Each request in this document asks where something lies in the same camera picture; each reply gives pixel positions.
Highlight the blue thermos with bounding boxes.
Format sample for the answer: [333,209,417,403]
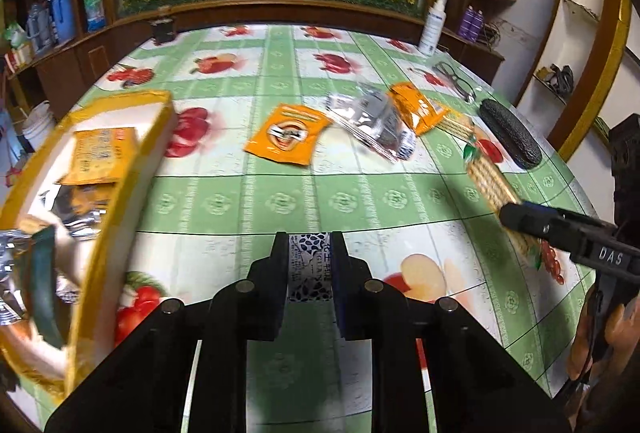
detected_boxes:
[50,0,76,44]

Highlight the grey water jug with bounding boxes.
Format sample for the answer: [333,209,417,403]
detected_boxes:
[27,3,53,51]

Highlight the red white carton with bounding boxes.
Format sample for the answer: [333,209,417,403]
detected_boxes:
[5,48,33,72]

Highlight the green-edged cracker packet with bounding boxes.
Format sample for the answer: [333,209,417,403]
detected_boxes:
[462,143,547,264]

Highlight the blue white plastic bag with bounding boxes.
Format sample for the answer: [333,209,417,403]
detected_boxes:
[82,0,106,32]

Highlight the silver foil packet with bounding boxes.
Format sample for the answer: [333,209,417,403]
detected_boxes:
[350,93,417,164]

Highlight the white plastic bucket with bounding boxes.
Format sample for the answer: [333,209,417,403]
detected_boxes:
[22,100,57,152]

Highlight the orange red-label snack packet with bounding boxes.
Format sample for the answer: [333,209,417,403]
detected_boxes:
[62,127,140,186]

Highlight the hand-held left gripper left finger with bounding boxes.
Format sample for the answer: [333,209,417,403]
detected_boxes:
[45,232,291,433]

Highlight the yellow-rimmed white box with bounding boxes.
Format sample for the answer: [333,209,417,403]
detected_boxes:
[0,90,176,409]

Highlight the yellow-label cracker packet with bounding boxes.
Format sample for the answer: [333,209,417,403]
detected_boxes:
[435,113,476,144]

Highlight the orange white-label snack packet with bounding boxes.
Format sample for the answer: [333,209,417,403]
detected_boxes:
[390,83,449,136]

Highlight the small dark jar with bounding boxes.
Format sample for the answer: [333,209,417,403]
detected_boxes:
[151,15,176,45]

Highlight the dark green snack packet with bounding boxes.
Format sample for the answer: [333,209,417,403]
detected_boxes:
[27,225,67,349]

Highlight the black textured glasses case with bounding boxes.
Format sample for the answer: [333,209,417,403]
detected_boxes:
[477,99,544,170]

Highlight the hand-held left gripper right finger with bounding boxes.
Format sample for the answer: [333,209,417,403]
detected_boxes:
[330,232,571,433]

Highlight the eyeglasses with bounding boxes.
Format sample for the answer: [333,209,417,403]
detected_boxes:
[432,60,477,104]

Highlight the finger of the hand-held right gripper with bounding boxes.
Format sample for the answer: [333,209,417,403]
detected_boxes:
[500,203,619,257]

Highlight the green fruit-print tablecloth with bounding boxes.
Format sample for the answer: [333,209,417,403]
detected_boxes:
[0,25,601,433]

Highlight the large orange-edged cracker packet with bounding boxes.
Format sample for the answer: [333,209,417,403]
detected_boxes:
[60,180,121,216]

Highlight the white spray bottle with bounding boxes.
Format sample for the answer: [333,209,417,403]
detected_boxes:
[419,0,447,56]

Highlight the person's right hand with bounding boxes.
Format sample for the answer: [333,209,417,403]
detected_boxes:
[570,288,629,383]

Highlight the orange round-logo snack packet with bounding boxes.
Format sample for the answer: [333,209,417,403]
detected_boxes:
[243,104,332,166]

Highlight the small black-white patterned packet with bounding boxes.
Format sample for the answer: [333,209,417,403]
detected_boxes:
[287,230,334,302]

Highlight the tangle of cables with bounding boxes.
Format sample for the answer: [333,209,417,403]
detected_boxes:
[480,20,502,46]

